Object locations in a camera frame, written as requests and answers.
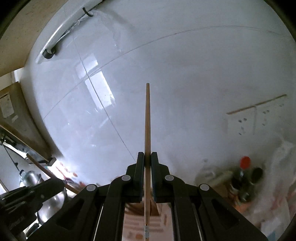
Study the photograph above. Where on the black range hood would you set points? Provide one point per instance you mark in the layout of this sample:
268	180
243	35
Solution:
18	128

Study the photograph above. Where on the wooden chopstick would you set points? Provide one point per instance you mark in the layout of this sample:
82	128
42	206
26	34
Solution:
50	174
147	166

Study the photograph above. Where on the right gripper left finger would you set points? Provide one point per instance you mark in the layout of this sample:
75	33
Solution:
128	188

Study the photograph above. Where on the left wall socket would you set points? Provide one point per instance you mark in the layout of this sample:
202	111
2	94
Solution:
240	123

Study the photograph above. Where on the white wall pipe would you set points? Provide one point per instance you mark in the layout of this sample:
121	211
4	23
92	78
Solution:
60	24

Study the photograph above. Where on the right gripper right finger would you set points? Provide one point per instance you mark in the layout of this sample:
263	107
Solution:
173	190

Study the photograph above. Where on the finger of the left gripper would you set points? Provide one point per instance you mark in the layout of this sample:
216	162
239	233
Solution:
34	194

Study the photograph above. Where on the clear plastic bag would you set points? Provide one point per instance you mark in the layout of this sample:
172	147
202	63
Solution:
268	206

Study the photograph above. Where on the red cap soy sauce bottle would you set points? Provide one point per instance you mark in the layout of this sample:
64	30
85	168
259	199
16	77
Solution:
244	181

